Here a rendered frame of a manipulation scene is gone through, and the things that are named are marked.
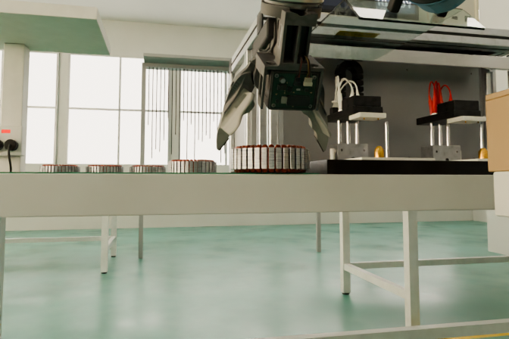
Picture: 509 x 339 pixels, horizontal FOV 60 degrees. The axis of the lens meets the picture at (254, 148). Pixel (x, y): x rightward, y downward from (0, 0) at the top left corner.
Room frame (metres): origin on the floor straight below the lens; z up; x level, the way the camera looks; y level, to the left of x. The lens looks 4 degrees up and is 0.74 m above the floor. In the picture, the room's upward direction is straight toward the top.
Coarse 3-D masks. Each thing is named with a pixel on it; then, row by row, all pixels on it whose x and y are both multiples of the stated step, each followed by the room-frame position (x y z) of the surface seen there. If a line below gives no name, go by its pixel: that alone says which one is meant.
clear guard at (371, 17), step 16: (352, 0) 0.76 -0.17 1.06; (368, 0) 0.77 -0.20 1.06; (336, 16) 0.84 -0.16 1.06; (352, 16) 0.84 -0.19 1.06; (368, 16) 0.72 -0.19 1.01; (384, 16) 0.73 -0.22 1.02; (400, 16) 0.74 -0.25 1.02; (416, 16) 0.75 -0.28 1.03; (432, 16) 0.76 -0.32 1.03; (448, 16) 0.77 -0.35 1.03; (464, 16) 0.79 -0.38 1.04; (320, 32) 0.93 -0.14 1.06; (336, 32) 0.93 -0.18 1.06; (352, 32) 0.93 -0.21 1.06; (368, 32) 0.93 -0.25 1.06; (384, 32) 0.93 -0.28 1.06; (400, 32) 0.93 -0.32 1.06; (416, 32) 0.93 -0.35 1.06
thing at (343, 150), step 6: (336, 144) 1.00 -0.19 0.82; (342, 144) 1.00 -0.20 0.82; (348, 144) 1.00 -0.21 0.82; (354, 144) 1.00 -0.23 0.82; (360, 144) 1.01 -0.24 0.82; (366, 144) 1.01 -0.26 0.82; (336, 150) 1.00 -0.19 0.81; (342, 150) 1.00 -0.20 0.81; (348, 150) 1.00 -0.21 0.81; (354, 150) 1.00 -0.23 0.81; (360, 150) 1.01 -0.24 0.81; (366, 150) 1.01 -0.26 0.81; (336, 156) 1.00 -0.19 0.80; (342, 156) 1.00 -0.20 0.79; (348, 156) 1.00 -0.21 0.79; (354, 156) 1.00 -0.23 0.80; (360, 156) 1.01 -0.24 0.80; (366, 156) 1.01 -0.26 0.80
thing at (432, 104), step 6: (432, 84) 1.10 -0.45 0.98; (438, 84) 1.09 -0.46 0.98; (438, 90) 1.09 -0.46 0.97; (450, 90) 1.07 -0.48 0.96; (438, 96) 1.10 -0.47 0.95; (450, 96) 1.07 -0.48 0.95; (432, 102) 1.05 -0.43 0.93; (438, 102) 1.11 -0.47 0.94; (432, 108) 1.05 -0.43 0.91; (432, 114) 1.05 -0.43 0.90
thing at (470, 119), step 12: (444, 108) 1.01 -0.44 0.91; (456, 108) 0.97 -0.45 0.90; (468, 108) 0.98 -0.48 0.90; (420, 120) 1.10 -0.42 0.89; (432, 120) 1.05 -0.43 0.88; (444, 120) 1.03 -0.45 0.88; (456, 120) 0.97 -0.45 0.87; (468, 120) 0.96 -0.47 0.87; (480, 120) 0.96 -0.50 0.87; (432, 132) 1.07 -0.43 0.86; (432, 144) 1.07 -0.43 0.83
